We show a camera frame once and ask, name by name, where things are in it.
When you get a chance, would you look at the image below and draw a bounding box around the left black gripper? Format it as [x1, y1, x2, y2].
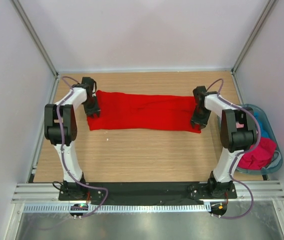
[83, 95, 101, 119]

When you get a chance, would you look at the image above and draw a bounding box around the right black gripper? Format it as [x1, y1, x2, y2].
[190, 107, 211, 130]

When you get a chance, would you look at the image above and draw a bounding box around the red t shirt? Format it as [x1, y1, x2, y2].
[87, 90, 201, 134]

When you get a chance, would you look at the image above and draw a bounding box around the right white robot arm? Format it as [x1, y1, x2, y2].
[190, 86, 259, 200]

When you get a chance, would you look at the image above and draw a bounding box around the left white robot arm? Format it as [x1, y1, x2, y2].
[44, 76, 101, 201]

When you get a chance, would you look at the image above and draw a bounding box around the light pink t shirt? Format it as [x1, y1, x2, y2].
[236, 121, 244, 129]

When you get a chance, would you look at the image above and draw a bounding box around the teal plastic laundry basket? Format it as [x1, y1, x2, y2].
[216, 103, 283, 176]

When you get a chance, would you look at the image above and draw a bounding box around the blue t shirt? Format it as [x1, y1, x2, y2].
[253, 112, 270, 139]

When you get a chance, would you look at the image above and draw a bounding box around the magenta t shirt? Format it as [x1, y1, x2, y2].
[237, 137, 277, 170]

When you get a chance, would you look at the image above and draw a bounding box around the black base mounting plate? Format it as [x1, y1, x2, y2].
[59, 181, 237, 206]

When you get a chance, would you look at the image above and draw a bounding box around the grey t shirt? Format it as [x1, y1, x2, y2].
[266, 150, 282, 171]

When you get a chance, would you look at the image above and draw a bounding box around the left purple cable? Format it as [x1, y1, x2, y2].
[56, 75, 109, 219]

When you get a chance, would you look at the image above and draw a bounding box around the slotted cable duct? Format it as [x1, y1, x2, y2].
[23, 203, 211, 214]

